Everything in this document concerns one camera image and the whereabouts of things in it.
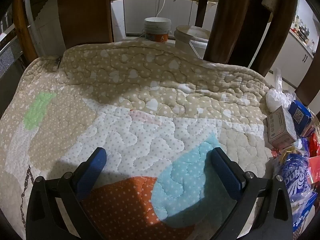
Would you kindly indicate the grey kitchen cabinets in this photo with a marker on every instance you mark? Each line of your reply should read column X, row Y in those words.
column 300, row 52

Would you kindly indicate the white bucket orange label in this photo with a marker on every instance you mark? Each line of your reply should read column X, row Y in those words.
column 157, row 28

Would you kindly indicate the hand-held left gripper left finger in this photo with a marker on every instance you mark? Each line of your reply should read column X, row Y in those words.
column 90, row 175

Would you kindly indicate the blue tissue packet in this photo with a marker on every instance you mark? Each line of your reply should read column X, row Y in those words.
column 301, row 116

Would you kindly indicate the white pipe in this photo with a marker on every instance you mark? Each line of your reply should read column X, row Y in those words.
column 31, row 17

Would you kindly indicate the grey mesh panel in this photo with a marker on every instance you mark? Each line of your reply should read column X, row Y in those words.
column 10, row 55

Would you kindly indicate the red packets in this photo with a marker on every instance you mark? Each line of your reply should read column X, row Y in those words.
column 315, row 145

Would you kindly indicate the small cardboard box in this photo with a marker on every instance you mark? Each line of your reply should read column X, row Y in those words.
column 280, row 127

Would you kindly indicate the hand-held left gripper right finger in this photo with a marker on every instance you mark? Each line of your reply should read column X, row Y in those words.
column 228, row 177

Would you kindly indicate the blue printed packet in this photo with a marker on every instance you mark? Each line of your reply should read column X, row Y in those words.
column 303, row 212

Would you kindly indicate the clear plastic bag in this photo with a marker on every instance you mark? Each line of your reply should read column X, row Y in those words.
column 275, row 100

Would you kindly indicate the quilted heart patchwork blanket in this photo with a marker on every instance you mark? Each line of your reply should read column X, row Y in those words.
column 140, row 120

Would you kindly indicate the purple snack bag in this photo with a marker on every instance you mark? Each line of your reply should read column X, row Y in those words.
column 295, row 175

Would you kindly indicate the white plastic bucket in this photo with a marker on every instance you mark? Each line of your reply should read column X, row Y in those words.
column 190, row 37

